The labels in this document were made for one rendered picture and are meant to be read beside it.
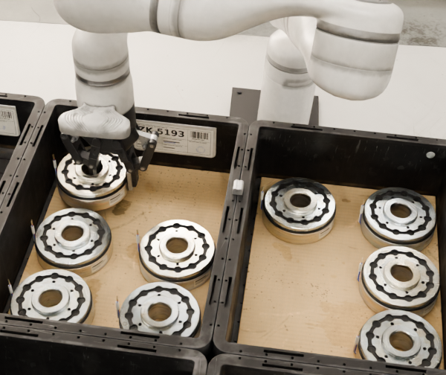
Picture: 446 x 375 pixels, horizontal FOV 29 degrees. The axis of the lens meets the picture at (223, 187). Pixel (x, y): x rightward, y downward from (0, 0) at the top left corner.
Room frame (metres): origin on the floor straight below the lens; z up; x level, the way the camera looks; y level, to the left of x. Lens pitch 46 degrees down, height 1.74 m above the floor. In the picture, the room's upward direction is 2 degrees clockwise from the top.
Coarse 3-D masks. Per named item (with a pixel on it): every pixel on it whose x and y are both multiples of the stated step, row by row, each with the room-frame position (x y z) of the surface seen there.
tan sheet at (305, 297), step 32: (352, 192) 0.89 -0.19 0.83; (256, 224) 0.82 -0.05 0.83; (352, 224) 0.82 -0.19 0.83; (256, 256) 0.76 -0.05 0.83; (288, 256) 0.76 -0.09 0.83; (320, 256) 0.76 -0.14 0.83; (352, 256) 0.76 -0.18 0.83; (256, 288) 0.70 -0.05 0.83; (288, 288) 0.70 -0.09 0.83; (320, 288) 0.71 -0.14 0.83; (352, 288) 0.71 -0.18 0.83; (256, 320) 0.65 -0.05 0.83; (288, 320) 0.65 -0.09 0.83; (320, 320) 0.65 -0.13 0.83; (352, 320) 0.66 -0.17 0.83; (320, 352) 0.61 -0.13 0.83; (352, 352) 0.61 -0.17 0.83
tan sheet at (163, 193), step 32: (128, 192) 0.87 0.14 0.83; (160, 192) 0.88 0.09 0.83; (192, 192) 0.88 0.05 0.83; (224, 192) 0.88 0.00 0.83; (128, 224) 0.81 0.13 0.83; (32, 256) 0.75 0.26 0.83; (128, 256) 0.75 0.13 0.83; (96, 288) 0.70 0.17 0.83; (128, 288) 0.70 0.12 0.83; (96, 320) 0.64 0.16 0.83; (160, 320) 0.65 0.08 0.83
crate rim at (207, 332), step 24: (48, 120) 0.92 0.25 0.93; (192, 120) 0.93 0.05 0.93; (216, 120) 0.93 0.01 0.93; (240, 120) 0.93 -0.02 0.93; (240, 144) 0.88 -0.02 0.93; (24, 168) 0.82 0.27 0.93; (240, 168) 0.83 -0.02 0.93; (0, 216) 0.73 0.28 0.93; (216, 264) 0.66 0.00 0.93; (216, 288) 0.62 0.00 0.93; (216, 312) 0.59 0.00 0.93; (96, 336) 0.55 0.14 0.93; (120, 336) 0.55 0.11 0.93; (144, 336) 0.56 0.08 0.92; (168, 336) 0.55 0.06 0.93
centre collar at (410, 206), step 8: (392, 200) 0.84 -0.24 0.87; (400, 200) 0.84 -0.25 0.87; (408, 200) 0.84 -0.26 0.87; (384, 208) 0.82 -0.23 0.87; (408, 208) 0.83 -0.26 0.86; (416, 208) 0.82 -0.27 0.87; (384, 216) 0.81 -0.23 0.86; (392, 216) 0.81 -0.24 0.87; (416, 216) 0.81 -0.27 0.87; (400, 224) 0.80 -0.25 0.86; (408, 224) 0.80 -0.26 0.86
